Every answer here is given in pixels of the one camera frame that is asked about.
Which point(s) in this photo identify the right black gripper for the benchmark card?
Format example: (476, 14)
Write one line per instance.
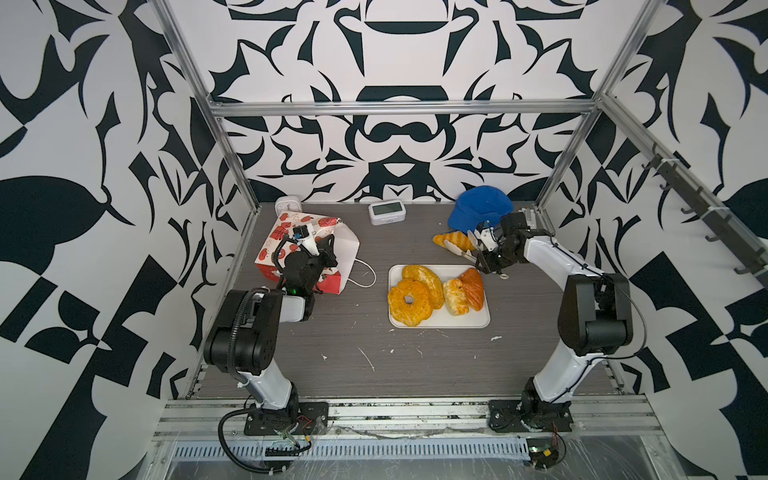
(486, 263)

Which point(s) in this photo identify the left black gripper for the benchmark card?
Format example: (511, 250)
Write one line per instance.
(324, 244)

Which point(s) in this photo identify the orange fake croissant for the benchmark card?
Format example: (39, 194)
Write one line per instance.
(473, 286)

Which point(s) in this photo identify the striped yellow fake croissant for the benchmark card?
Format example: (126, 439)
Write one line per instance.
(454, 239)

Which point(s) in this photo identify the red white paper bag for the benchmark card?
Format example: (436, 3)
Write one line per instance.
(272, 256)

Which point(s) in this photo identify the sesame oval fake bread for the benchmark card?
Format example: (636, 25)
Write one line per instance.
(431, 281)

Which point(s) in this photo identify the yellow fake bread roll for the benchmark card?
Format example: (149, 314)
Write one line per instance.
(409, 302)

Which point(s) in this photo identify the metal white-tipped tongs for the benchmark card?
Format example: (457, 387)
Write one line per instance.
(485, 261)

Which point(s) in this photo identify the pale split fake bun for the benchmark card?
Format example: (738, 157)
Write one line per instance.
(455, 297)

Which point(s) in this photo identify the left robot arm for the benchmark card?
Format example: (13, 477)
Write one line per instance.
(243, 339)

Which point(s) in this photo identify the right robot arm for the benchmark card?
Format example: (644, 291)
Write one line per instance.
(594, 318)

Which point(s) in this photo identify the blue baseball cap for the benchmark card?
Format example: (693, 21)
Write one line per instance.
(479, 205)

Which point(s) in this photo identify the small white round clock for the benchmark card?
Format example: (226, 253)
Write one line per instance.
(288, 203)

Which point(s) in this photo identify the white plastic tray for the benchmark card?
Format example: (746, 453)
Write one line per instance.
(442, 319)

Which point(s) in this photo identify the white digital clock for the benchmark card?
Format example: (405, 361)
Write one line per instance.
(387, 212)

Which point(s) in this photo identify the green circuit board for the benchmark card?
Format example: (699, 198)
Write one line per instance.
(544, 457)

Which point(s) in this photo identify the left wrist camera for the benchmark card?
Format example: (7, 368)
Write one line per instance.
(304, 236)

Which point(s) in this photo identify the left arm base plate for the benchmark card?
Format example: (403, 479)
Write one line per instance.
(302, 418)

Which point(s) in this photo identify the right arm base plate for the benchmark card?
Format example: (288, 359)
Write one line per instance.
(517, 416)

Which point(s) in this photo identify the white slotted cable duct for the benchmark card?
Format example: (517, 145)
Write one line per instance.
(327, 449)

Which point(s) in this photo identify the wall hook rail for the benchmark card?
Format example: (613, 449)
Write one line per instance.
(702, 204)

